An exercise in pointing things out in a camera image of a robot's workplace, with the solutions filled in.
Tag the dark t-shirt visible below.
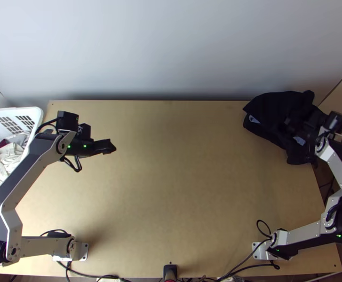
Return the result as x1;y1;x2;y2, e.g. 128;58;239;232
242;90;321;141

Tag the white laundry basket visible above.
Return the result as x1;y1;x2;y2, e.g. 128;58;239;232
0;106;44;213

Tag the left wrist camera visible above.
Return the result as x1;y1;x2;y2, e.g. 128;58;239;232
77;123;93;141

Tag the black cable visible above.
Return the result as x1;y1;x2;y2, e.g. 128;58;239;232
36;118;59;134
217;250;281;282
256;219;274;240
64;259;121;282
59;155;83;173

